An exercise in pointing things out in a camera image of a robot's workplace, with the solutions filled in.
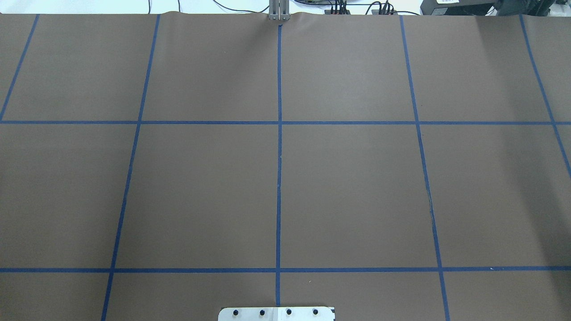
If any white metal mounting plate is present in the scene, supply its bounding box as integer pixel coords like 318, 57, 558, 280
218, 306, 336, 321

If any brown table mat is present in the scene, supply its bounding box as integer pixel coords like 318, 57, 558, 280
1, 12, 570, 321

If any black power strip right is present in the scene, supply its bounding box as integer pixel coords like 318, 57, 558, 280
365, 0, 397, 16

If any black power strip left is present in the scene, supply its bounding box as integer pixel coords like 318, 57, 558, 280
324, 0, 350, 15

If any black equipment box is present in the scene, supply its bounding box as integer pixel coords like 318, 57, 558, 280
421, 0, 571, 16

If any black power strip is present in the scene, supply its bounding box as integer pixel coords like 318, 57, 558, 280
365, 0, 397, 16
324, 0, 350, 15

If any black cable on table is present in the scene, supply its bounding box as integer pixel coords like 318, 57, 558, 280
213, 0, 270, 13

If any grey aluminium camera post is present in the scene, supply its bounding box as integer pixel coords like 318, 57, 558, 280
269, 0, 291, 21

